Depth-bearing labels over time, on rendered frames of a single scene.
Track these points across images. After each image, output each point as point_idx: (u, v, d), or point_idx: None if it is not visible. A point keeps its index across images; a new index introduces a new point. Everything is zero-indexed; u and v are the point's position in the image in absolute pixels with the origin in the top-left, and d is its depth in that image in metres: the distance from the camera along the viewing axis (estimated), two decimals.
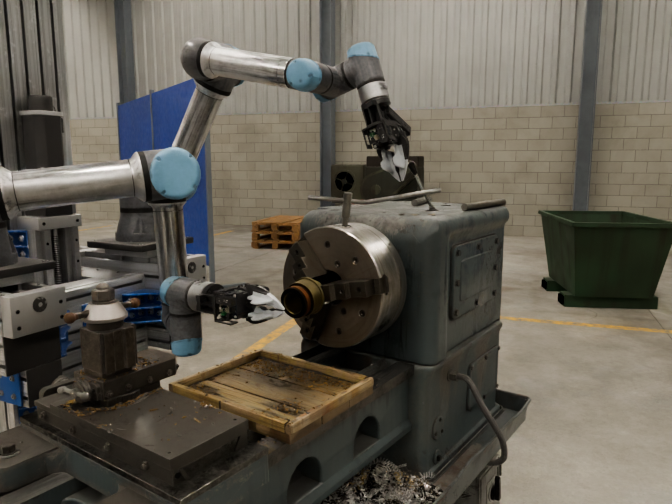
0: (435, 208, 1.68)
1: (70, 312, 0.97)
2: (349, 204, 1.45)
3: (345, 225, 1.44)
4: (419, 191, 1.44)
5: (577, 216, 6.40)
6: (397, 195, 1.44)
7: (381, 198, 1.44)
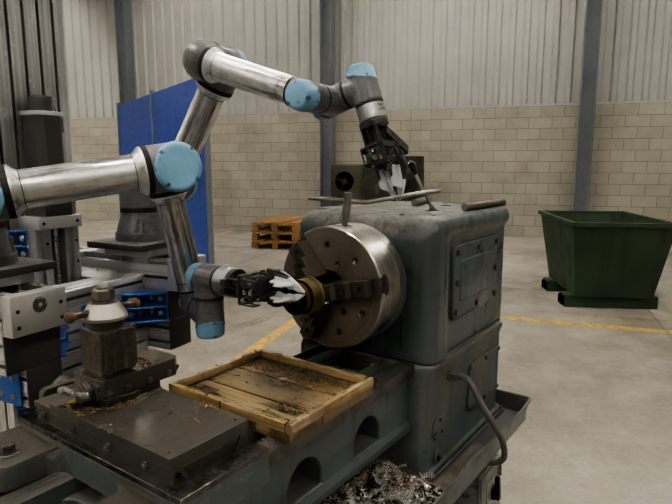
0: (435, 208, 1.68)
1: (70, 312, 0.97)
2: (349, 204, 1.45)
3: (345, 225, 1.44)
4: (419, 191, 1.44)
5: (577, 216, 6.40)
6: (397, 195, 1.44)
7: (381, 198, 1.44)
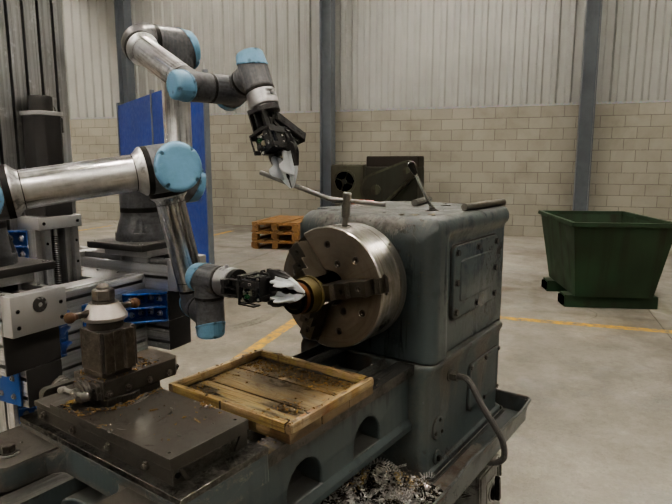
0: (435, 208, 1.68)
1: (70, 312, 0.97)
2: (343, 205, 1.43)
3: (344, 224, 1.46)
4: (278, 178, 1.46)
5: (577, 216, 6.40)
6: (298, 186, 1.45)
7: (313, 192, 1.44)
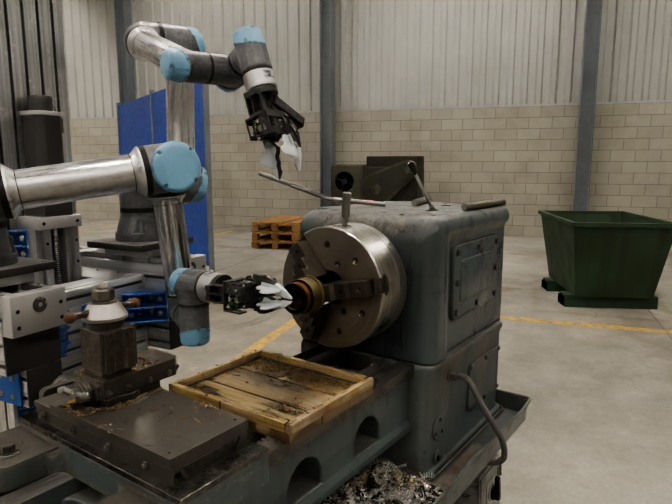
0: (435, 208, 1.68)
1: (70, 312, 0.97)
2: (343, 205, 1.43)
3: (344, 224, 1.46)
4: (277, 178, 1.45)
5: (577, 216, 6.40)
6: (298, 186, 1.45)
7: (313, 192, 1.44)
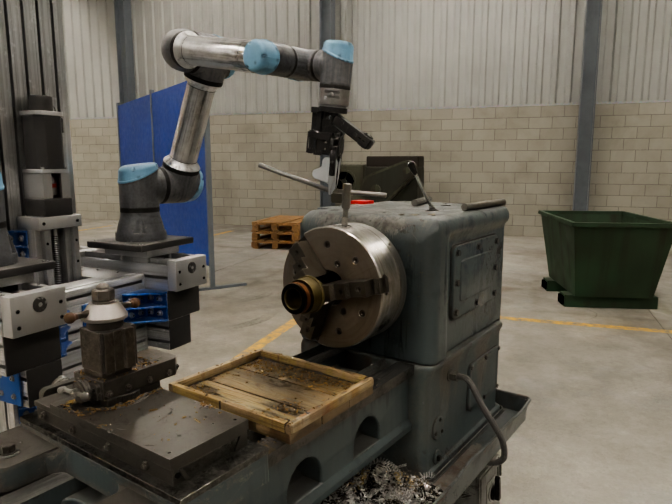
0: (435, 208, 1.68)
1: (70, 312, 0.97)
2: (343, 196, 1.43)
3: (345, 215, 1.45)
4: (277, 170, 1.45)
5: (577, 216, 6.40)
6: (298, 178, 1.44)
7: (313, 184, 1.44)
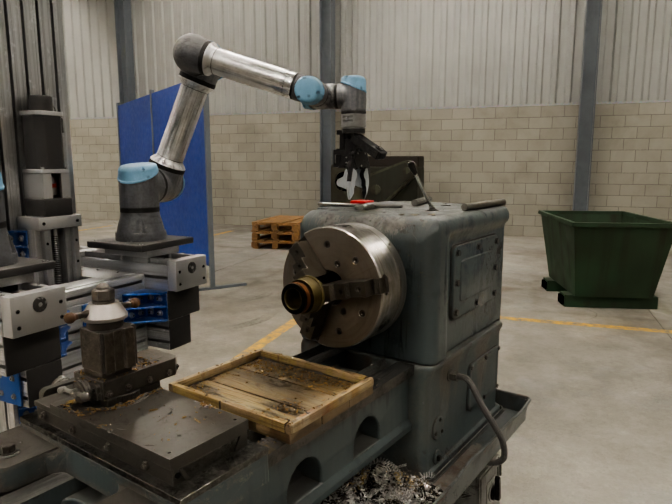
0: (435, 208, 1.68)
1: (70, 312, 0.97)
2: (368, 203, 1.72)
3: (361, 209, 1.67)
4: (329, 202, 1.86)
5: (577, 216, 6.40)
6: (341, 203, 1.81)
7: (350, 203, 1.78)
